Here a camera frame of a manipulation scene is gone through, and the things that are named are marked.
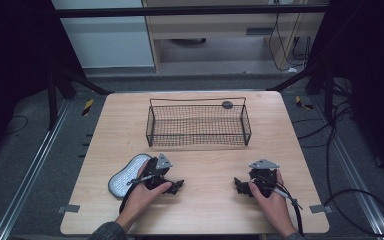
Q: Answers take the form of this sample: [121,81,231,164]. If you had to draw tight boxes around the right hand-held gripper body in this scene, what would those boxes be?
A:
[246,158,281,198]

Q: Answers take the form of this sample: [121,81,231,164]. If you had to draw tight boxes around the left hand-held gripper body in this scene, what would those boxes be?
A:
[142,152,174,191]

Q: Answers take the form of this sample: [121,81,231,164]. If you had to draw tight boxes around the grey quilted oval pad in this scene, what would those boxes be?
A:
[107,153,153,200]

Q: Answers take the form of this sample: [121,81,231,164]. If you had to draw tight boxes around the black wire mesh basket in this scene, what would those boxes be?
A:
[145,96,253,148]

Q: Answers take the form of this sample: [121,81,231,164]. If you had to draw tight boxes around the person's left hand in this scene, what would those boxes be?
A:
[122,161,173,222]

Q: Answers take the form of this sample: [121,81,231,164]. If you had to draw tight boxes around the person's right hand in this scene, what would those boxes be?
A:
[247,169,296,231]

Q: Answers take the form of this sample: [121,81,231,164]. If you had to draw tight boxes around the yellow black striped tape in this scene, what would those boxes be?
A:
[81,98,95,117]
[294,95,314,111]

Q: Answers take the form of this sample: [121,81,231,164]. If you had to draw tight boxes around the black metal stand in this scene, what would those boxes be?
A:
[266,61,335,122]
[47,66,115,132]

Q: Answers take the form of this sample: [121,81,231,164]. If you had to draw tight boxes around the white cabinet panel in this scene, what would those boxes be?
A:
[51,0,156,70]

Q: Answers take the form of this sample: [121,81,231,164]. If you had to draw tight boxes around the black curtain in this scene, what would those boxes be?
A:
[0,0,87,164]
[308,0,384,186]

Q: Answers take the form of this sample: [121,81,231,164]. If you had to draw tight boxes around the light wooden desk furniture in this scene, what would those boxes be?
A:
[141,0,318,73]

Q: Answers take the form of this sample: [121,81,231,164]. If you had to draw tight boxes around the left hand-held gripper black cable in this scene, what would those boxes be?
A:
[118,174,154,215]

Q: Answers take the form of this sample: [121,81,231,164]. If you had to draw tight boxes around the hand-held gripper black cable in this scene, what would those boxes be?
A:
[253,175,305,237]
[118,174,154,215]

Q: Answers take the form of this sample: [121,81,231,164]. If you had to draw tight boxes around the right hand-held gripper black cable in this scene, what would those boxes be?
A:
[253,175,305,237]

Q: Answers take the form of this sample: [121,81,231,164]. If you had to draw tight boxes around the grey metal table bracket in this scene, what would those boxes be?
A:
[56,203,81,215]
[308,203,334,215]

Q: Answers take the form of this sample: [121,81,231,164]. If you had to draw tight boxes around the long black floor cable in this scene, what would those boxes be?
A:
[292,79,384,238]

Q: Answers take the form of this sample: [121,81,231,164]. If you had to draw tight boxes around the aluminium floor rail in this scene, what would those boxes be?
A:
[309,95,384,240]
[0,99,72,240]

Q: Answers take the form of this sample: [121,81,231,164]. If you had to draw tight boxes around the black hanging cables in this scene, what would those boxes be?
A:
[267,12,314,73]

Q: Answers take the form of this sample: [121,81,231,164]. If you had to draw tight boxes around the thin black floor cable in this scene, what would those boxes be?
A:
[3,114,30,136]

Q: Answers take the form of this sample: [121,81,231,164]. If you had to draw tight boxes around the black horizontal frame bar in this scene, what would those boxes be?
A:
[51,4,330,19]

